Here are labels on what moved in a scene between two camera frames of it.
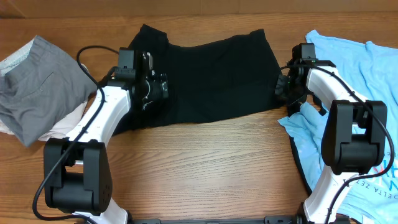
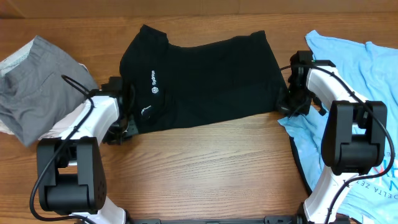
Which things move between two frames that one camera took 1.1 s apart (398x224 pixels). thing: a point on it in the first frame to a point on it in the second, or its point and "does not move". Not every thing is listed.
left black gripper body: [152, 88] to [123, 129]
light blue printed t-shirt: [370, 70] does not move
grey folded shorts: [42, 89] does not move
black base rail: [274, 219] does not move
